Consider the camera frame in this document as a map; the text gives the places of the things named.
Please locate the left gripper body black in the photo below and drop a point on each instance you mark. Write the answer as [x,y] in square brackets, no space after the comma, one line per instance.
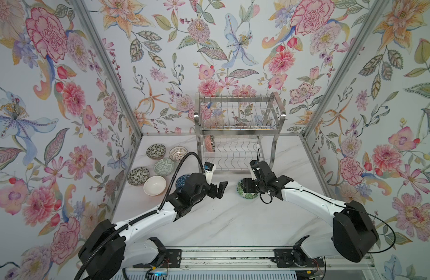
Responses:
[205,191]

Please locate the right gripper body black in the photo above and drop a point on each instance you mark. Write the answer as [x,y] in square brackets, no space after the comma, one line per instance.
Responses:
[261,187]

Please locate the green leaf patterned bowl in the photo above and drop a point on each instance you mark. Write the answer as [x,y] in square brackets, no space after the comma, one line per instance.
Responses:
[243,194]

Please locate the blue patterned bowl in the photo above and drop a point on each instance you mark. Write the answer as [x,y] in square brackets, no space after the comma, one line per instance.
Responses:
[180,182]

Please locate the pink bowl dark floral inside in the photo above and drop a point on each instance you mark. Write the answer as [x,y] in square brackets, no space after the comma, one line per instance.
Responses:
[209,143]

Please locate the stainless steel dish rack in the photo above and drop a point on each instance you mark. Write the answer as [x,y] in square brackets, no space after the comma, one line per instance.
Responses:
[244,129]

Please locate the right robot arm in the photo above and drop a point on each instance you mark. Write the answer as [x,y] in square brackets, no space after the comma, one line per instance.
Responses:
[351,235]

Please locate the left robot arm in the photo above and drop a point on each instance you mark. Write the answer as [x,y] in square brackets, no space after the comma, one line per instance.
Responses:
[113,247]

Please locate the green geometric patterned bowl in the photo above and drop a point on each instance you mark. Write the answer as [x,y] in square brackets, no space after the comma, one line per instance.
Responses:
[164,167]

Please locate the brown white patterned bowl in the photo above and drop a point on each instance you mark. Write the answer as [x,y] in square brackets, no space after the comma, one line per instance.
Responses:
[177,153]

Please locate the dark floral patterned bowl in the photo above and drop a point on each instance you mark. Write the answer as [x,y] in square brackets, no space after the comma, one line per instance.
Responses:
[156,151]

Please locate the black white floral bowl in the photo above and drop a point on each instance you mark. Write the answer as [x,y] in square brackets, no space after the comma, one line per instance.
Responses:
[138,176]

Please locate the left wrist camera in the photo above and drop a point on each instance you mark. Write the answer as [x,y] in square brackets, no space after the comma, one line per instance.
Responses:
[209,169]

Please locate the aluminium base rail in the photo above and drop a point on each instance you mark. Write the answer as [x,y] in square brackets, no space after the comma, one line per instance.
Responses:
[232,259]

